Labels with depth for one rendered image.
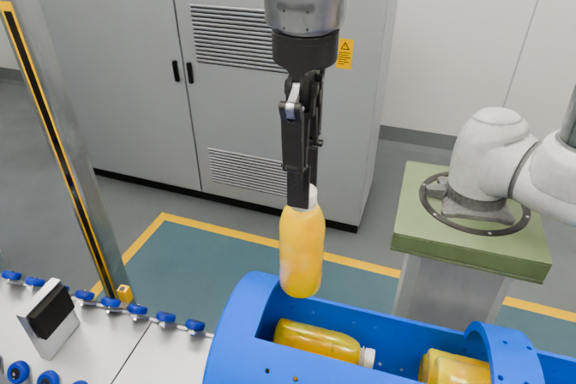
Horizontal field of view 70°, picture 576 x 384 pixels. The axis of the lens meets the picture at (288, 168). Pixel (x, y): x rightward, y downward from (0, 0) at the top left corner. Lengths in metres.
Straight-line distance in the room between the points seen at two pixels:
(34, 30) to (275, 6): 0.73
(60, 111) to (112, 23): 1.52
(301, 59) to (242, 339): 0.43
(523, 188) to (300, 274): 0.62
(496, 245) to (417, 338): 0.36
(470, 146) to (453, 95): 2.34
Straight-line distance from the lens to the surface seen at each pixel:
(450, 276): 1.26
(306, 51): 0.44
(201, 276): 2.42
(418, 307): 1.37
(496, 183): 1.11
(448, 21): 3.26
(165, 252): 2.60
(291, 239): 0.60
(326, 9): 0.43
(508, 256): 1.13
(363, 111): 2.13
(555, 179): 1.03
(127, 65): 2.66
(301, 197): 0.55
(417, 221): 1.14
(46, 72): 1.11
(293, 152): 0.48
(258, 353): 0.67
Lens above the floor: 1.78
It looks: 34 degrees down
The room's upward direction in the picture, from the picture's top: straight up
